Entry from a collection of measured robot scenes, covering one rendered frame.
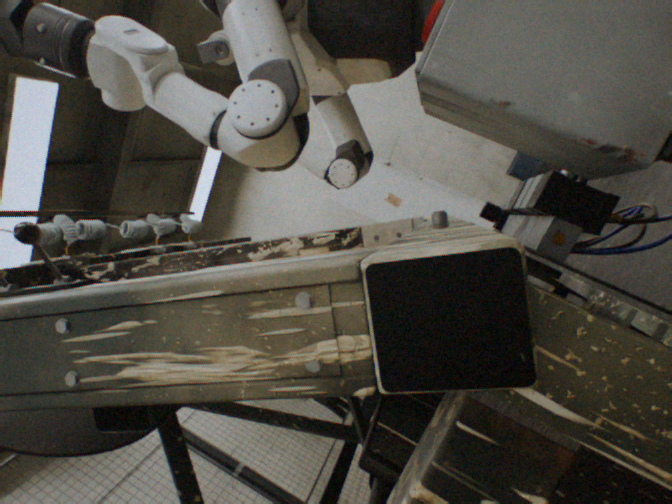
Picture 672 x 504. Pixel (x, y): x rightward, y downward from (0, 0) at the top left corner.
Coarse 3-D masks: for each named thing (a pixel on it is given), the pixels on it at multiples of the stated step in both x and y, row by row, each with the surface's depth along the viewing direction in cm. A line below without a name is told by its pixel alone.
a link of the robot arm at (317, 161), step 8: (312, 144) 120; (304, 152) 118; (312, 152) 118; (320, 152) 118; (304, 160) 118; (312, 160) 117; (320, 160) 117; (328, 160) 117; (312, 168) 118; (320, 168) 117; (328, 168) 117; (368, 168) 120; (320, 176) 119; (328, 176) 115; (360, 176) 115
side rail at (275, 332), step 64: (0, 320) 44; (64, 320) 42; (128, 320) 40; (192, 320) 38; (256, 320) 37; (320, 320) 35; (0, 384) 44; (64, 384) 42; (128, 384) 41; (192, 384) 39; (256, 384) 37; (320, 384) 35
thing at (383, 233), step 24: (48, 216) 134; (72, 240) 133; (264, 240) 115; (288, 240) 113; (312, 240) 111; (336, 240) 110; (360, 240) 108; (384, 240) 107; (24, 264) 133; (72, 264) 131; (96, 264) 129; (120, 264) 127; (144, 264) 125; (168, 264) 123; (192, 264) 121; (216, 264) 119
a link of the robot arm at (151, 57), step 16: (112, 16) 63; (96, 32) 61; (112, 32) 60; (128, 32) 61; (144, 32) 63; (112, 48) 61; (128, 48) 59; (144, 48) 60; (160, 48) 61; (144, 64) 60; (160, 64) 61; (176, 64) 63; (144, 80) 61; (160, 80) 61; (144, 96) 63
